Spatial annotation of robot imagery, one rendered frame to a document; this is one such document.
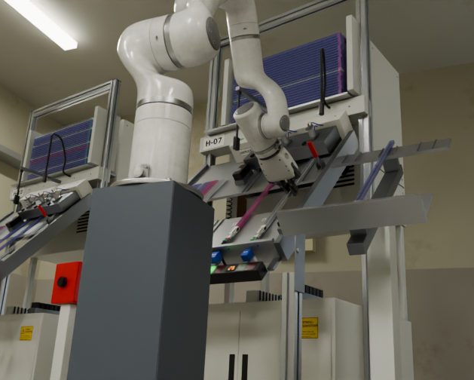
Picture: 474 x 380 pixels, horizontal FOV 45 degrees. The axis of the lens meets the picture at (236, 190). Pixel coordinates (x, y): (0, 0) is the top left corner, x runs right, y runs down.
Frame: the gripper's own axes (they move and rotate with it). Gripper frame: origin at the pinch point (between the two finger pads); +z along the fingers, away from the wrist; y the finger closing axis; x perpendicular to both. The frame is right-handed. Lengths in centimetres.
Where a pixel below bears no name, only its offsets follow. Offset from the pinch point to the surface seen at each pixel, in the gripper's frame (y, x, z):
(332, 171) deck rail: -10.0, -11.4, 4.0
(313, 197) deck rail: -10.0, 6.2, -0.1
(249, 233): 4.9, 22.6, -3.0
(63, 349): 94, 46, 21
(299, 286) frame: -14.3, 39.1, 3.3
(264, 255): -3.7, 31.9, -2.2
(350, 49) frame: -11, -63, -13
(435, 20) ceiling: 18, -308, 85
